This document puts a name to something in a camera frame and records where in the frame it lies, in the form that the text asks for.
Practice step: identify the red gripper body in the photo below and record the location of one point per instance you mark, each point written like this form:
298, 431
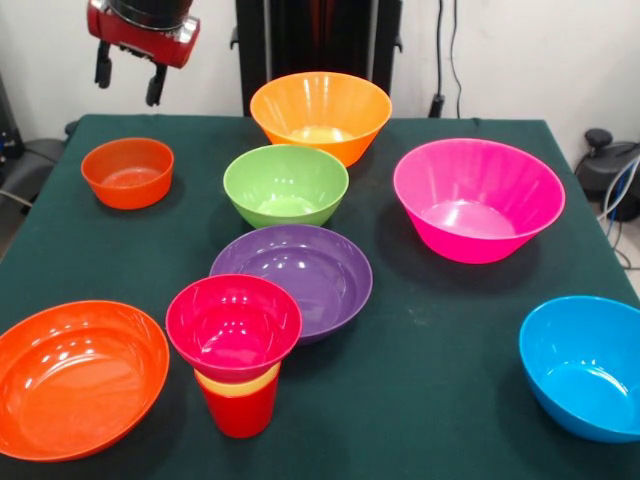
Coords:
140, 40

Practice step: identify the black chair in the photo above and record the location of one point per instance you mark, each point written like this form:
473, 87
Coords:
35, 160

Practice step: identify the stack of yellow cups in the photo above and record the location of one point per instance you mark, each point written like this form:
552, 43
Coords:
240, 385

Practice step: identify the blue bowl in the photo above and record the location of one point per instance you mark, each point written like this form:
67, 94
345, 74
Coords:
585, 370

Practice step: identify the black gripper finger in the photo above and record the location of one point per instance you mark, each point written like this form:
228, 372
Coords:
156, 85
103, 65

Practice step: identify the purple bowl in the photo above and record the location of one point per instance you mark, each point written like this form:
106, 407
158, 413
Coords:
320, 270

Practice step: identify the green bowl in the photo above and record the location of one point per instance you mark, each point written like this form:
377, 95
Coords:
285, 185

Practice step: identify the large light orange bowl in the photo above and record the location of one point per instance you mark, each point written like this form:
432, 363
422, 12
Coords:
320, 110

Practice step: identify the large magenta bowl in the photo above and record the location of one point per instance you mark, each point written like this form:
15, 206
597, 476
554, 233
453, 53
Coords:
480, 200

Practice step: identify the small crimson bowl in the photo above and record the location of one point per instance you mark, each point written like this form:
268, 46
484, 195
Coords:
235, 325

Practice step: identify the dark green table cloth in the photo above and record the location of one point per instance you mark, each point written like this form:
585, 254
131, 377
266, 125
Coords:
440, 300

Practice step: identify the large red-orange bowl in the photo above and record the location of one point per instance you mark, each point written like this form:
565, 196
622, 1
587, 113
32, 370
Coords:
75, 385

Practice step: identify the red cup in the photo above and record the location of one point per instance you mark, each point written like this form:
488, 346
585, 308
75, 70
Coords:
240, 415

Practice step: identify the small orange bowl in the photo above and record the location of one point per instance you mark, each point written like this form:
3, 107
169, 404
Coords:
125, 175

